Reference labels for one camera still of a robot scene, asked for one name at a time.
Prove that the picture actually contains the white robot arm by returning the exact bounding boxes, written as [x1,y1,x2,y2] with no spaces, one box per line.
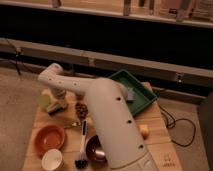
[38,63,159,171]

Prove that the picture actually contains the green plastic tray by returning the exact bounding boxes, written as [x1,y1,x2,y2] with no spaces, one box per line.
[110,70,157,117]

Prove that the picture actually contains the light green cup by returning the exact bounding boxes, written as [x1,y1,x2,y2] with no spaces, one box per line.
[37,94,51,109]

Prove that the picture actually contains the bunch of dark grapes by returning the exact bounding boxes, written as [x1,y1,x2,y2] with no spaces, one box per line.
[75,103,88,121]

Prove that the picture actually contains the metal spoon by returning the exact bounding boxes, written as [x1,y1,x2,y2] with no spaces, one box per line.
[64,122,81,129]

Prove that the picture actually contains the orange bowl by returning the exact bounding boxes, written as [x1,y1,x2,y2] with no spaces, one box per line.
[34,125,66,156]

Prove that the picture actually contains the white cup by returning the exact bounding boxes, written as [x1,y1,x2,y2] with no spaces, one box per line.
[41,149,63,171]

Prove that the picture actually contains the dark purple bowl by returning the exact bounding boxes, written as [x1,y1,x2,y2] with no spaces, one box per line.
[86,135,107,164]

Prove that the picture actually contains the blue-grey sponge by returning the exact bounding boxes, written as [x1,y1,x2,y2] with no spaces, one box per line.
[126,88,134,101]

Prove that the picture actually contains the yellow-red apple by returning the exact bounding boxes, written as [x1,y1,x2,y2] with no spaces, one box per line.
[139,125,150,139]

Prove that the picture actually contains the grey metal rail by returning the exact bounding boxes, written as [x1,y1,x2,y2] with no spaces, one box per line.
[0,38,213,88]

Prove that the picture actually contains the black power cable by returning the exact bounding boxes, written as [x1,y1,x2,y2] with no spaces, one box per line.
[157,102,198,148]

